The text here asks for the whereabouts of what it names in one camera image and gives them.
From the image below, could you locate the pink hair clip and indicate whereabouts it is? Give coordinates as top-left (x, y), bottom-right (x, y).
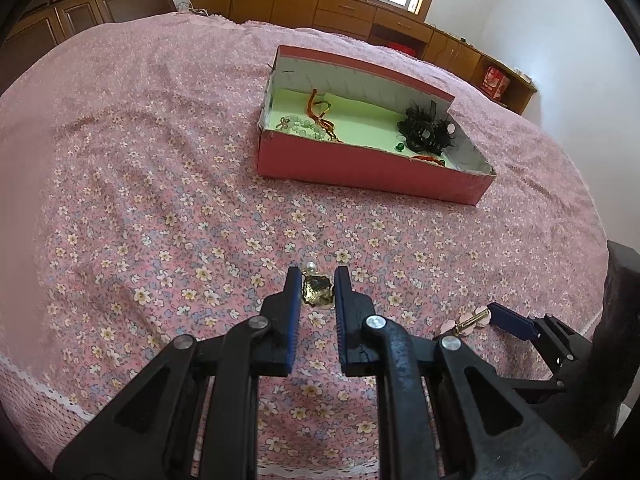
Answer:
top-left (440, 305), bottom-right (493, 336)

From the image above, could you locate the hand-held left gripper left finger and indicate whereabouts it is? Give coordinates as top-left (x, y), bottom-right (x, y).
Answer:
top-left (52, 266), bottom-right (303, 480)

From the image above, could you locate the pale green bead bracelet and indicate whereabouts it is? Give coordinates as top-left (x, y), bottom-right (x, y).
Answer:
top-left (274, 115), bottom-right (328, 142)

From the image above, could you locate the gold pearl brooch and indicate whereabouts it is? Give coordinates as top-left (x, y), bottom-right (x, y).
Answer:
top-left (301, 261), bottom-right (335, 309)

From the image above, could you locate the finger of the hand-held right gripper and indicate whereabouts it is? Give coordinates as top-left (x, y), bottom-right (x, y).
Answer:
top-left (487, 302), bottom-right (594, 377)

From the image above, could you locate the long wooden cabinet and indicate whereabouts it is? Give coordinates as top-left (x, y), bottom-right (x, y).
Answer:
top-left (190, 0), bottom-right (538, 116)

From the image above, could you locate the black feather hair accessory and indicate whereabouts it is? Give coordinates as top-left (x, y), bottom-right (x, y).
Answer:
top-left (397, 100), bottom-right (457, 156)

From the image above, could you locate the pink floral bedspread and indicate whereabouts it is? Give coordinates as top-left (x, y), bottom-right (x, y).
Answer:
top-left (0, 12), bottom-right (616, 480)

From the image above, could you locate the dark wooden headboard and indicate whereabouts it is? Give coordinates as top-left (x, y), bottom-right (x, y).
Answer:
top-left (0, 0), bottom-right (178, 66)

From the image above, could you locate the pink cardboard box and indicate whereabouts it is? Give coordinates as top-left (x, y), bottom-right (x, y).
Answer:
top-left (256, 45), bottom-right (497, 206)

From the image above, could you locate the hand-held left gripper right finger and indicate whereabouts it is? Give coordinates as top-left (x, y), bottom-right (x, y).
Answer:
top-left (334, 266), bottom-right (583, 480)

